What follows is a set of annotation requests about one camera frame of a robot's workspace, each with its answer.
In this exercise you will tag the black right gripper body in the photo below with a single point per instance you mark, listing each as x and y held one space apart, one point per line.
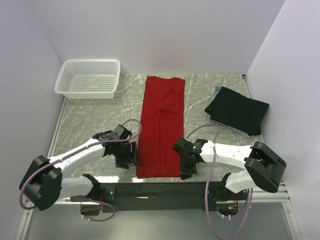
188 168

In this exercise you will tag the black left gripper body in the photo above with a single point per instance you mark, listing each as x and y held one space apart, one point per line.
126 157

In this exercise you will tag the red t-shirt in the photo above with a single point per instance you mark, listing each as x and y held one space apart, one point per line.
162 121

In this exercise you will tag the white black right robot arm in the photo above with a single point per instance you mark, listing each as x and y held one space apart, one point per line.
260 166

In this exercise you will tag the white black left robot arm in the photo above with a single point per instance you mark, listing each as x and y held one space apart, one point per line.
46 180

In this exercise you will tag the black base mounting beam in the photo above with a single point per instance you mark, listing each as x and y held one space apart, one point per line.
157 196

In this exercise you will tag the folded black t-shirt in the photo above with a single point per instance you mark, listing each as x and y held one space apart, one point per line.
236 110

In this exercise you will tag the white perforated plastic basket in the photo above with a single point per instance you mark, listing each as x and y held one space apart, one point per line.
88 78

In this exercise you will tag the aluminium frame rail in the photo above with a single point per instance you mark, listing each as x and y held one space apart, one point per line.
285 192

